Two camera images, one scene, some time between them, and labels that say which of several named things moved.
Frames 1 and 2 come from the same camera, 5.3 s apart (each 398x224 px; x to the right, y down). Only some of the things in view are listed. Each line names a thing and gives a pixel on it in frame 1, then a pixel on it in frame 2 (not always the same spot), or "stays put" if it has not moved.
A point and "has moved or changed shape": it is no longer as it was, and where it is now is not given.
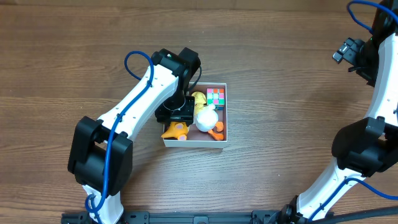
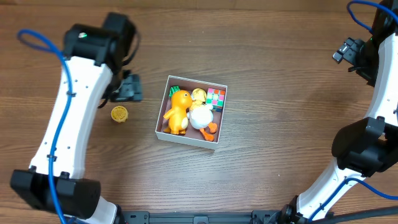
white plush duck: [205, 117] has moved or changed shape
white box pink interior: [199, 139] has moved or changed shape
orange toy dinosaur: [178, 130] has moved or changed shape
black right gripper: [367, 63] stays put
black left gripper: [174, 116] -> [128, 90]
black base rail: [191, 217] stays put
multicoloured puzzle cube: [216, 96] stays put
